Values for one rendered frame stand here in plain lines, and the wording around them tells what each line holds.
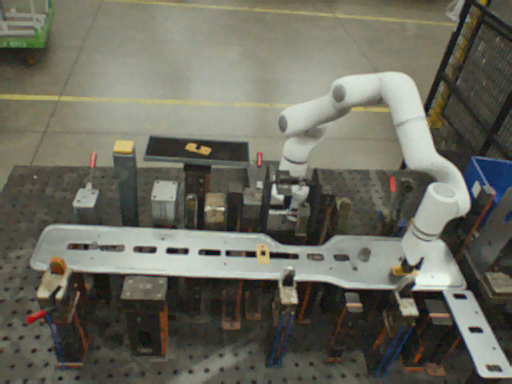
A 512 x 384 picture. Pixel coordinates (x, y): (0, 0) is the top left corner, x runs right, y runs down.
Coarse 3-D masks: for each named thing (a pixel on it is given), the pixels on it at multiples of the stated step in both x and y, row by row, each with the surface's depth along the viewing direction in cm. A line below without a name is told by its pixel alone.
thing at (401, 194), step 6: (402, 180) 147; (408, 180) 148; (402, 186) 148; (408, 186) 145; (396, 192) 150; (402, 192) 150; (408, 192) 146; (396, 198) 150; (402, 198) 151; (396, 204) 151; (402, 204) 152; (396, 210) 154; (402, 210) 153; (390, 216) 154; (390, 222) 155; (396, 222) 156
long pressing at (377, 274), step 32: (64, 224) 144; (32, 256) 133; (64, 256) 134; (96, 256) 136; (128, 256) 137; (160, 256) 139; (192, 256) 140; (224, 256) 141; (352, 256) 148; (384, 256) 149; (448, 256) 152; (352, 288) 138; (384, 288) 139; (416, 288) 140; (448, 288) 142
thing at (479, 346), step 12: (444, 300) 139; (456, 300) 138; (468, 300) 138; (456, 312) 134; (468, 312) 135; (480, 312) 135; (456, 324) 131; (468, 324) 131; (480, 324) 132; (468, 336) 128; (480, 336) 128; (492, 336) 129; (468, 348) 125; (480, 348) 125; (492, 348) 126; (480, 360) 122; (492, 360) 123; (504, 360) 123; (480, 372) 119; (492, 372) 120; (504, 372) 120
